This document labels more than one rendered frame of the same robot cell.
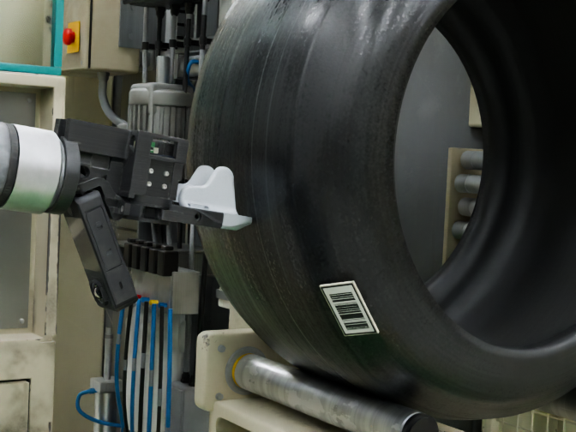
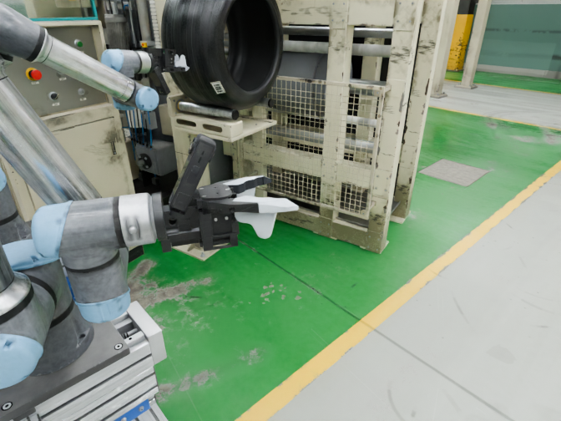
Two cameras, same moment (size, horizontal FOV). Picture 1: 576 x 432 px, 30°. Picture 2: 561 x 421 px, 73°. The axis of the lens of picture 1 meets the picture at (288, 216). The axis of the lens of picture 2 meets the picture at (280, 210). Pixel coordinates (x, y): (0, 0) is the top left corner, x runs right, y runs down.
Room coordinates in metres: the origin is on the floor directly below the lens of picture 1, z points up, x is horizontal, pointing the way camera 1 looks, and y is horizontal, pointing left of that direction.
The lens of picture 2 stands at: (-0.56, 0.36, 1.31)
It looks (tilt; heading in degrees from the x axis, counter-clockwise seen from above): 28 degrees down; 336
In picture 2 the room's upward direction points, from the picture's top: straight up
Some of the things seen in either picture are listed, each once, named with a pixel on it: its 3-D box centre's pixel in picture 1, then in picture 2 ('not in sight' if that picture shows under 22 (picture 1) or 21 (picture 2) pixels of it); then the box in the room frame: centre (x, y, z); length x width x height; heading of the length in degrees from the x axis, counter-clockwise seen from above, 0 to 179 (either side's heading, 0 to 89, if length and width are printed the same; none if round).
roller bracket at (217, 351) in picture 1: (332, 362); (199, 99); (1.43, -0.07, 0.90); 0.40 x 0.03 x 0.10; 123
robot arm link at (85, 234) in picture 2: not in sight; (83, 229); (-0.02, 0.43, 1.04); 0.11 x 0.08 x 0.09; 82
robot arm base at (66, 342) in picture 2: not in sight; (45, 326); (0.13, 0.56, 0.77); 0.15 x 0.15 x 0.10
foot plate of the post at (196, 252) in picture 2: not in sight; (201, 241); (1.48, -0.01, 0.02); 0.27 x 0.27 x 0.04; 33
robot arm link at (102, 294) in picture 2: not in sight; (101, 276); (-0.01, 0.43, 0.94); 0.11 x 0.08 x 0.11; 172
